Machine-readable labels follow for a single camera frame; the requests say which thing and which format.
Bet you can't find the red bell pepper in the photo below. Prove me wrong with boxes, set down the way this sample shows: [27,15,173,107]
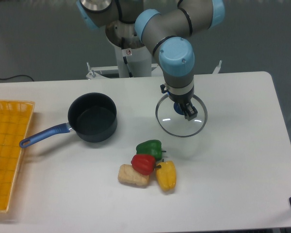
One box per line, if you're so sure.
[131,154,161,176]

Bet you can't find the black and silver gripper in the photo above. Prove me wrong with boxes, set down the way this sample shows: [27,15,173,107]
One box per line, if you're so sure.
[160,83,197,120]

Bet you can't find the dark saucepan with blue handle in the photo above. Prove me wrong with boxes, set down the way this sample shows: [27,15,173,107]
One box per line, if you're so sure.
[19,93,117,148]

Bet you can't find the green bell pepper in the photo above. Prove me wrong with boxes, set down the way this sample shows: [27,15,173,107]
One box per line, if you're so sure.
[136,139,165,161]

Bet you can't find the beige bread piece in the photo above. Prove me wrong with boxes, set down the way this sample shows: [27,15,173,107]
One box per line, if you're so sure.
[117,164,149,187]

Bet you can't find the yellow woven basket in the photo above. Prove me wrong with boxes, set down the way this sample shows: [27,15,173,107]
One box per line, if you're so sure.
[0,100,35,213]

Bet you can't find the yellow bell pepper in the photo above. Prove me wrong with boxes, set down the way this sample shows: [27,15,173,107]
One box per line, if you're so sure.
[155,160,177,192]

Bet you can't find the black cable on floor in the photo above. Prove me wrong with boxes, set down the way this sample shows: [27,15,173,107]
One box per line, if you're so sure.
[0,74,35,82]

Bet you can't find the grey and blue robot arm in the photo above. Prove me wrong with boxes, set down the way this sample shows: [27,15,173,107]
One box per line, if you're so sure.
[76,0,225,120]

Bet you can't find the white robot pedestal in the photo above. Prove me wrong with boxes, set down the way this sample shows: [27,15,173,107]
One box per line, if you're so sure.
[105,20,152,78]

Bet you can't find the glass lid with blue knob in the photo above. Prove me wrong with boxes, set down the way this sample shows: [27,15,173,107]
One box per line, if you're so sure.
[155,95,208,137]

